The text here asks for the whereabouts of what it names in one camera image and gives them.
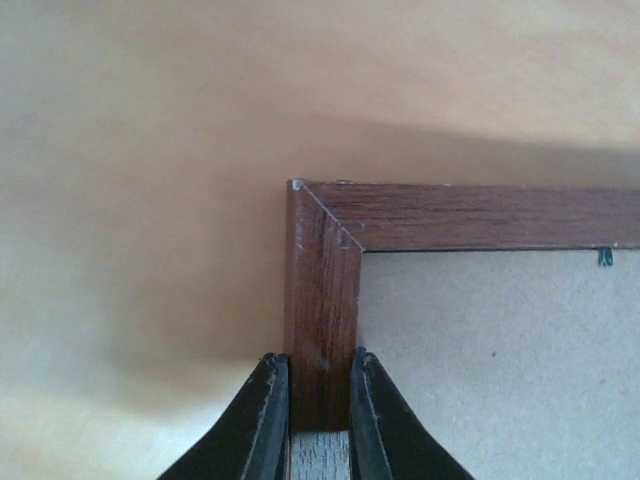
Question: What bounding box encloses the left gripper fixed left finger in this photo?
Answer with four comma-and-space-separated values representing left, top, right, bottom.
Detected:
160, 353, 289, 480

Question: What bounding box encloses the left gripper moving right finger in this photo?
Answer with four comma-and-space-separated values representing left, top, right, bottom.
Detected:
349, 347, 473, 480

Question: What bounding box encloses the brown wooden picture frame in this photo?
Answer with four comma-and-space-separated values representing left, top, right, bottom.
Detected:
283, 178, 640, 480

